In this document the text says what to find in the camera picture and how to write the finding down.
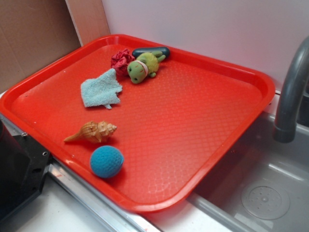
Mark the green plush frog toy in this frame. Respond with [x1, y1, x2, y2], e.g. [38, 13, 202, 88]
[127, 51, 166, 84]

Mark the blue knitted ball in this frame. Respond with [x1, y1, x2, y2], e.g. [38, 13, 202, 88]
[90, 145, 124, 178]

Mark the dark teal oblong stone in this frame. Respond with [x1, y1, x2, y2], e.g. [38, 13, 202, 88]
[132, 46, 170, 58]

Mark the brown cardboard panel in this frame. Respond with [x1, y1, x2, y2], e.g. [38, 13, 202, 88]
[0, 0, 110, 92]

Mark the crumpled red cloth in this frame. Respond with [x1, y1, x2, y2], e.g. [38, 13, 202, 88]
[111, 48, 135, 76]

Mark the black box with screws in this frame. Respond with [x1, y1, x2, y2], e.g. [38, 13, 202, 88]
[0, 122, 51, 222]

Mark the tan conch seashell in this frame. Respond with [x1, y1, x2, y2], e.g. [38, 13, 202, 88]
[64, 121, 117, 144]

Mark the grey toy faucet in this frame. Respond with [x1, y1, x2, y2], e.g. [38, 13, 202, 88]
[273, 38, 309, 143]

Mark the grey plastic sink basin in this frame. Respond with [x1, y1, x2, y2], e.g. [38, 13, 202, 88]
[148, 95, 309, 232]

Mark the red plastic tray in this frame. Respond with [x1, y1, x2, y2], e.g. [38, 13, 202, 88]
[0, 35, 275, 213]

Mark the light blue washcloth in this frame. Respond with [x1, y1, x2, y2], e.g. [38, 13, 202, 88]
[81, 68, 123, 109]

